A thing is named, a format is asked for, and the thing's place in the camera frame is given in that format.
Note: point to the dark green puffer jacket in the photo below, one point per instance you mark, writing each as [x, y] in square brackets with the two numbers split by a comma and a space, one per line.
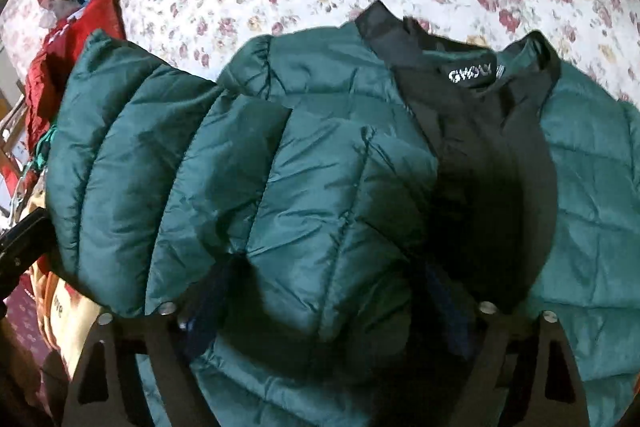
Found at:
[339, 201]

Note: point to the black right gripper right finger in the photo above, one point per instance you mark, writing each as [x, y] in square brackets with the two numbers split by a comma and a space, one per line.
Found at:
[524, 375]

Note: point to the red garment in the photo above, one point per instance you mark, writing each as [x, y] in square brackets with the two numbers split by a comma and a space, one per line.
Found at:
[49, 71]

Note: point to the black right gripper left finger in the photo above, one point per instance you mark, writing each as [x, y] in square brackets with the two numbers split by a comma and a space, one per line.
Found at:
[106, 389]

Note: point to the yellow red patterned blanket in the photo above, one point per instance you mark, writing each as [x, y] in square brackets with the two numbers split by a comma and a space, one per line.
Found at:
[45, 313]

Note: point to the bright green garment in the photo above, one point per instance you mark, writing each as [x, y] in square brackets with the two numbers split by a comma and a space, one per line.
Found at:
[42, 150]

